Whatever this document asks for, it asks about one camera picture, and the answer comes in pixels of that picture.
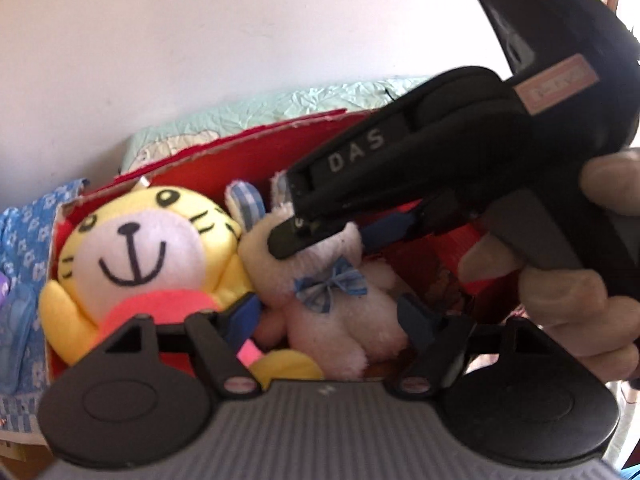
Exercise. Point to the person's right hand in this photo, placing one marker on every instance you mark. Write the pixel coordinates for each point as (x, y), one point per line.
(575, 320)

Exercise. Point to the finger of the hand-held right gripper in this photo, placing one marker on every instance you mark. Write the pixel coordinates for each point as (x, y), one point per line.
(390, 227)
(286, 240)

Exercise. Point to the blue floral cloth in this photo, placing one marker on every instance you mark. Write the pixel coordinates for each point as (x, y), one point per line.
(30, 230)

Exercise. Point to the red storage box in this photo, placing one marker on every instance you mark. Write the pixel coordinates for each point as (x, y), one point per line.
(250, 150)

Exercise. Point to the light green quilt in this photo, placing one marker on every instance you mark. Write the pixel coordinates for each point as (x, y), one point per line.
(280, 105)

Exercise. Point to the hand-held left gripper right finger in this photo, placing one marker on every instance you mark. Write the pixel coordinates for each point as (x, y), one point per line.
(416, 321)

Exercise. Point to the white bunny plush toy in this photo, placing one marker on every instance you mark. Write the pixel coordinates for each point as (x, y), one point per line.
(330, 320)

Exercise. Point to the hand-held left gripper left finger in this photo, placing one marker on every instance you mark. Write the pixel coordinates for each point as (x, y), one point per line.
(245, 316)

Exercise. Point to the yellow tiger plush toy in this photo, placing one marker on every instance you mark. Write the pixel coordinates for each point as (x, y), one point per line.
(135, 240)

